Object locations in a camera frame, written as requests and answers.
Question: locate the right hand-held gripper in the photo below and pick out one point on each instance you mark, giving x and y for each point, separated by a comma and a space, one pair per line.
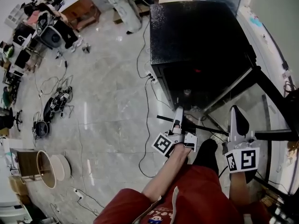
247, 158

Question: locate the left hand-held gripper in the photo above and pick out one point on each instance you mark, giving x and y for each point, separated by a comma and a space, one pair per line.
162, 144

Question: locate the person's left forearm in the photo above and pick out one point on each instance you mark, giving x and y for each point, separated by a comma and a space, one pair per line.
168, 174

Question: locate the person's right forearm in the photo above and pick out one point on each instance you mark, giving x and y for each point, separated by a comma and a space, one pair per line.
238, 188

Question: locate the fridge glass door black frame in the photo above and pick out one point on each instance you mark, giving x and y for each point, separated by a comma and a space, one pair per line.
274, 97

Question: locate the black mini fridge cabinet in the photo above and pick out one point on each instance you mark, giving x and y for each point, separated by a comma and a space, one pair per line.
196, 31

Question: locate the clear bottle red label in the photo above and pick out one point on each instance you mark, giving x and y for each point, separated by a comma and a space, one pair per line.
187, 92

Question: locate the person's black trouser leg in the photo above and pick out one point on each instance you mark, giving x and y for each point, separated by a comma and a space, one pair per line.
206, 155

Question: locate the white power strip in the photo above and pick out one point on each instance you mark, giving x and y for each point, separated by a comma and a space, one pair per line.
78, 193
150, 76

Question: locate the black floor fan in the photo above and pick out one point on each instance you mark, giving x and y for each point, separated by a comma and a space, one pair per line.
251, 176

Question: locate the black bag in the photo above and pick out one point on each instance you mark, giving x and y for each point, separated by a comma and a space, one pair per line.
293, 111

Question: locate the person's red shirt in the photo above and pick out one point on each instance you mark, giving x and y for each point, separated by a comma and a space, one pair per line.
201, 195

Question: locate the blue cloth scrap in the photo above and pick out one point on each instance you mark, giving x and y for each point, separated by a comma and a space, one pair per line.
254, 22

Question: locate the wooden pallet platform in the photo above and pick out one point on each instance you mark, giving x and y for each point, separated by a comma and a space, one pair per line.
144, 9

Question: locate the small grey device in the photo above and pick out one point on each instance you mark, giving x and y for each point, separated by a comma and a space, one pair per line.
86, 48

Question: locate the black oblong case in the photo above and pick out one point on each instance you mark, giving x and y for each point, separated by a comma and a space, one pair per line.
50, 108

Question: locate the black round device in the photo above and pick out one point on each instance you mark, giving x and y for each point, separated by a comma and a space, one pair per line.
42, 129

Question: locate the brown wooden desk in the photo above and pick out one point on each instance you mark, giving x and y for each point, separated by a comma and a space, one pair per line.
79, 8

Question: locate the brown wooden cabinet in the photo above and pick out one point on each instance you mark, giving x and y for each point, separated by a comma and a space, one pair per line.
26, 162

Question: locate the black office chair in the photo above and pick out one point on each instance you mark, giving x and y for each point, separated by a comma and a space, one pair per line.
7, 119

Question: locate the pink cloth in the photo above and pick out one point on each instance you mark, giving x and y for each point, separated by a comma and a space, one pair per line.
35, 14

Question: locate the white shelf unit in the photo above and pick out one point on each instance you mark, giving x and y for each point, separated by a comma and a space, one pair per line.
12, 14

